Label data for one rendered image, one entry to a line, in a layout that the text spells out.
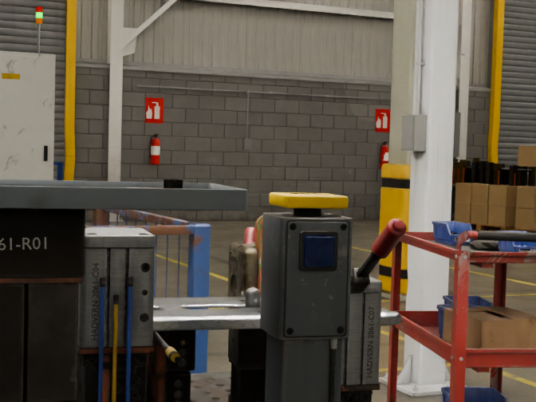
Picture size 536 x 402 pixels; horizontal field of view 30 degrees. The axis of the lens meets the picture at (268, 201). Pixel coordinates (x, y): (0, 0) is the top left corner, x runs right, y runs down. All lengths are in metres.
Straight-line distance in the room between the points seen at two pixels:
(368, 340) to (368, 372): 0.04
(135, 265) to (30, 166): 8.29
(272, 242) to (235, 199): 0.09
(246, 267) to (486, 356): 1.90
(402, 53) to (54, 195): 7.62
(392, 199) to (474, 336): 5.08
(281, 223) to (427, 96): 4.20
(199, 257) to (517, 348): 1.05
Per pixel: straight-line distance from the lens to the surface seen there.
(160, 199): 0.84
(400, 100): 8.35
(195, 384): 2.15
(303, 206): 0.91
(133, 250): 1.03
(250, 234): 1.58
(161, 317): 1.17
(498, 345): 3.29
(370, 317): 1.11
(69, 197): 0.83
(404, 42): 8.36
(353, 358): 1.12
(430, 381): 5.22
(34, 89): 9.32
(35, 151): 9.32
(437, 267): 5.14
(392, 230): 0.99
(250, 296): 1.28
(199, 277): 3.28
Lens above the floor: 1.20
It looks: 3 degrees down
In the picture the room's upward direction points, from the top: 2 degrees clockwise
